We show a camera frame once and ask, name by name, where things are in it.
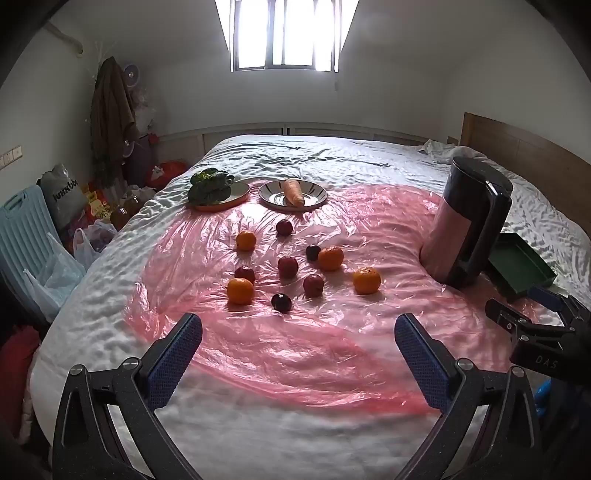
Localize brown hanging coat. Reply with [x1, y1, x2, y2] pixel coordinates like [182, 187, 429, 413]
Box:
[89, 56, 139, 185]

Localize grey printed bag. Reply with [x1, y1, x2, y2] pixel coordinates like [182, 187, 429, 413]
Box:
[39, 164, 88, 232]

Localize white bed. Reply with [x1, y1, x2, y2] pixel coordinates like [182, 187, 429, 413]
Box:
[28, 134, 591, 480]

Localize wooden headboard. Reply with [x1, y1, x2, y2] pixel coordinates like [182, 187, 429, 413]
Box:
[447, 112, 591, 252]

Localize light blue plastic chair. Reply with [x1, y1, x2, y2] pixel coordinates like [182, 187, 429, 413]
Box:
[0, 185, 61, 324]

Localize red cloth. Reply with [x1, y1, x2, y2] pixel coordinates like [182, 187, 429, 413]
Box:
[0, 325, 42, 444]

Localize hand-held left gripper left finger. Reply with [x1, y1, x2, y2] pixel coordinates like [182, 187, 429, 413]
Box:
[52, 312, 204, 480]

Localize hanging white plastic bag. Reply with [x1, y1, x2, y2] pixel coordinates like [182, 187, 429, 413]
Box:
[134, 90, 155, 134]

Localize low wooden wall panel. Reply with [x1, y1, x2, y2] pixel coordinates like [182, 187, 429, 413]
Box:
[157, 122, 428, 160]

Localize yellow red packets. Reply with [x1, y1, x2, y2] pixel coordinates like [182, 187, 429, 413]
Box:
[85, 182, 116, 217]

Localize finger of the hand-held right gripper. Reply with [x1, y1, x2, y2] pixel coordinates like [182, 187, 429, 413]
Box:
[529, 286, 580, 320]
[485, 299, 561, 342]

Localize pink plastic sheet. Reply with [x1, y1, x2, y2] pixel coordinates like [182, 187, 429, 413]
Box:
[126, 182, 546, 418]

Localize green tray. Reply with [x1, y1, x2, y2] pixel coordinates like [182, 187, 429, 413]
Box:
[487, 233, 558, 304]

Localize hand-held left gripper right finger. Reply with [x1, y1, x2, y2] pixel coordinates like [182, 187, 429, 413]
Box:
[394, 313, 543, 480]

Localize orange plate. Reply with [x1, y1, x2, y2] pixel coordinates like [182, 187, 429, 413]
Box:
[187, 179, 251, 212]

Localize carrot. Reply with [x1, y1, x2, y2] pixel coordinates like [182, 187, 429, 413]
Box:
[283, 178, 306, 206]

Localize red bag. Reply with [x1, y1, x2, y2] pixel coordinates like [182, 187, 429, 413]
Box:
[147, 160, 188, 190]

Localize window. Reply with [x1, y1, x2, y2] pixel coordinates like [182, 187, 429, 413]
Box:
[229, 0, 340, 73]

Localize purple bin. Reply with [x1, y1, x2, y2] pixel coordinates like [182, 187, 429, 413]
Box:
[124, 134, 160, 188]

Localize leafy greens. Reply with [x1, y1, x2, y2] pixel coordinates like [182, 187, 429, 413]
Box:
[187, 168, 235, 205]

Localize wall pipe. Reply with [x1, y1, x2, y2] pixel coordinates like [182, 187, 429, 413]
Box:
[44, 23, 84, 56]

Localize crumpled white cloth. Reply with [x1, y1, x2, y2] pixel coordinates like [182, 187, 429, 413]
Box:
[418, 140, 462, 164]

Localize clear plastic bag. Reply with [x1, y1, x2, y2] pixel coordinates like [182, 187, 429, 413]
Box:
[23, 233, 86, 321]

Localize striped white plate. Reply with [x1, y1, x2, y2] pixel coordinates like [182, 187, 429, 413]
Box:
[257, 179, 328, 213]

